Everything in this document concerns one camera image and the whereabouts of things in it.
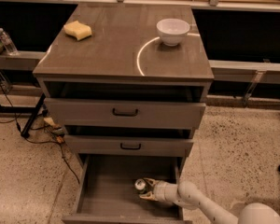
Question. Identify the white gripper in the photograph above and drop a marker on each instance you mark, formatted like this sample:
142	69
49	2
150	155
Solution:
160	190

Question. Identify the green soda can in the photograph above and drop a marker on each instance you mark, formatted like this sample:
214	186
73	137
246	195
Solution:
140	185

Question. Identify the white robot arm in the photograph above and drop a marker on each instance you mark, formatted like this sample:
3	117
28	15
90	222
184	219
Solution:
186	195

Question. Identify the bottom grey drawer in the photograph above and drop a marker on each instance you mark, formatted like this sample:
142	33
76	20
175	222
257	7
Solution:
107	194

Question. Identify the grey drawer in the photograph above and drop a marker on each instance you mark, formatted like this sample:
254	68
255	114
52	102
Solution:
127	114
107	194
83	144

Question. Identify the middle grey drawer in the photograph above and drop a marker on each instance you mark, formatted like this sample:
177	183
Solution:
83	144

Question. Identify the grey drawer cabinet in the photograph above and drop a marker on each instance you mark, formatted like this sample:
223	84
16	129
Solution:
125	60

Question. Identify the top grey drawer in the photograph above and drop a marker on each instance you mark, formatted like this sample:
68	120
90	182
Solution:
127	114

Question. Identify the black table leg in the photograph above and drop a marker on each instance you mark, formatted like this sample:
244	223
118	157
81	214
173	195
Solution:
26	129

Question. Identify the white bowl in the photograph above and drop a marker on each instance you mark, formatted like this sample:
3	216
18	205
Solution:
172	31

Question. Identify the yellow sponge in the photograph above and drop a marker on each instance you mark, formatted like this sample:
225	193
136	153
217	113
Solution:
77	30

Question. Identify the clear water bottle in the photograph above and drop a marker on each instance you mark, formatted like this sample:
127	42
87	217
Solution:
8	43

